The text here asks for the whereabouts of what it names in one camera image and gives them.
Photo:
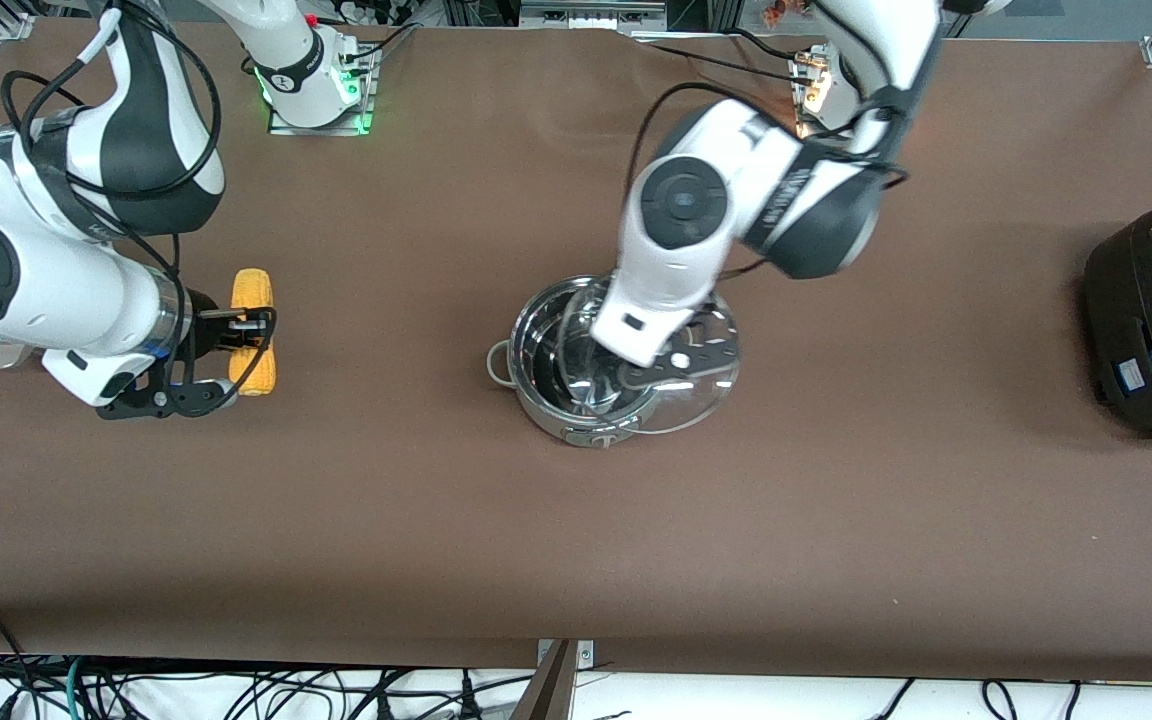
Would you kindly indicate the brown table cover sheet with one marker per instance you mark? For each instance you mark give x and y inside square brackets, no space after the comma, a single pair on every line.
[576,540]

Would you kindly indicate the grey camera stand pole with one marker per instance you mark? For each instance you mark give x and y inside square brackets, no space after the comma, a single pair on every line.
[548,690]

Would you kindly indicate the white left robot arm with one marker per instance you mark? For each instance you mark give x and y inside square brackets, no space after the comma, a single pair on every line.
[726,170]

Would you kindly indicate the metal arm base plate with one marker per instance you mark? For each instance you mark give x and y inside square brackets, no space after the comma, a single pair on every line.
[321,127]
[804,80]

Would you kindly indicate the grey power strip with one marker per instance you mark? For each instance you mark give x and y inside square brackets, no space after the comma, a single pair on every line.
[591,14]

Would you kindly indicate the yellow corn cob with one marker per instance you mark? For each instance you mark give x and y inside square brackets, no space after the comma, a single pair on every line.
[254,290]

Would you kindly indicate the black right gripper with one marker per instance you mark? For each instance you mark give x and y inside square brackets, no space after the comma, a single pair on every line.
[204,328]

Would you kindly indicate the glass pot lid with knob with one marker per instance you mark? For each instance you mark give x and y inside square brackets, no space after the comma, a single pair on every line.
[696,400]

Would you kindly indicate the colourful artificial flowers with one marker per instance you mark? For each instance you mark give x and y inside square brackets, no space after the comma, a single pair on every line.
[786,8]

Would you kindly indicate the metal steamer bowl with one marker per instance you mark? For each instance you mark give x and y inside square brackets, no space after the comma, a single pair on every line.
[6,358]

